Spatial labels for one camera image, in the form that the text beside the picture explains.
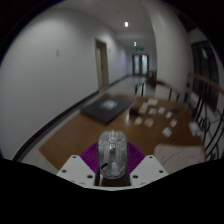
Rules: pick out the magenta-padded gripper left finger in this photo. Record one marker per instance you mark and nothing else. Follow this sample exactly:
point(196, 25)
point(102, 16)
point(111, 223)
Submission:
point(75, 168)

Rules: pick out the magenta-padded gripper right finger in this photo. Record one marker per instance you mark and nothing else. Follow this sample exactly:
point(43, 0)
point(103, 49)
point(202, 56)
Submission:
point(150, 168)

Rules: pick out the translucent grey computer mouse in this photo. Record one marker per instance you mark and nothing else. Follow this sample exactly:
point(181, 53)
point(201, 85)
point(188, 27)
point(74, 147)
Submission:
point(112, 153)

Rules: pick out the white marble-print mouse pad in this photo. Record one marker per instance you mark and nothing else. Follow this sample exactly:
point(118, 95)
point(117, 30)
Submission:
point(180, 158)

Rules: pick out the small white card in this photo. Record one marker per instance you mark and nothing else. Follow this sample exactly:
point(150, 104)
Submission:
point(138, 120)
point(161, 110)
point(152, 111)
point(173, 123)
point(167, 131)
point(148, 122)

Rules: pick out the small black box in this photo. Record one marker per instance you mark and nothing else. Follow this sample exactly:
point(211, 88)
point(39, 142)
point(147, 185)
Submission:
point(134, 111)

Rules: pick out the white notepad with pen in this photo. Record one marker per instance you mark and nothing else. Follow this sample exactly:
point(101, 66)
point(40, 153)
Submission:
point(195, 128)

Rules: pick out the flat white box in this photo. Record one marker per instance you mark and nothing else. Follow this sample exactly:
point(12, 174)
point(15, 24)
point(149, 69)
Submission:
point(153, 102)

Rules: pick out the closed black laptop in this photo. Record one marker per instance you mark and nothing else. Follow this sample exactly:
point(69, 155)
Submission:
point(106, 108)

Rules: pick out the wooden armchair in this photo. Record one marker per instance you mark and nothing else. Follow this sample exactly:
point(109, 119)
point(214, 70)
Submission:
point(160, 88)

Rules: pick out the black railing with wooden handrail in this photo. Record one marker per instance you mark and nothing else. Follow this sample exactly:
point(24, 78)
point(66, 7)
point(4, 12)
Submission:
point(213, 113)

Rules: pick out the glazed double door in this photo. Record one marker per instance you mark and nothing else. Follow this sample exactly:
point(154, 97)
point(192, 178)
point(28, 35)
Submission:
point(140, 64)

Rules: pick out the single beige door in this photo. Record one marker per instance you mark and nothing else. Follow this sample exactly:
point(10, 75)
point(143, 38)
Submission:
point(102, 63)

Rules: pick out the dark window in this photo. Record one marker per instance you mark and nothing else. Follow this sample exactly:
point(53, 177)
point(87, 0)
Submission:
point(206, 73)

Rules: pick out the green exit sign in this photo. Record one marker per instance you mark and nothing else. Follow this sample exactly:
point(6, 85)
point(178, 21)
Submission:
point(140, 48)

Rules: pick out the round ceiling light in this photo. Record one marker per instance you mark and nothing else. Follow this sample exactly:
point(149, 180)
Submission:
point(126, 24)

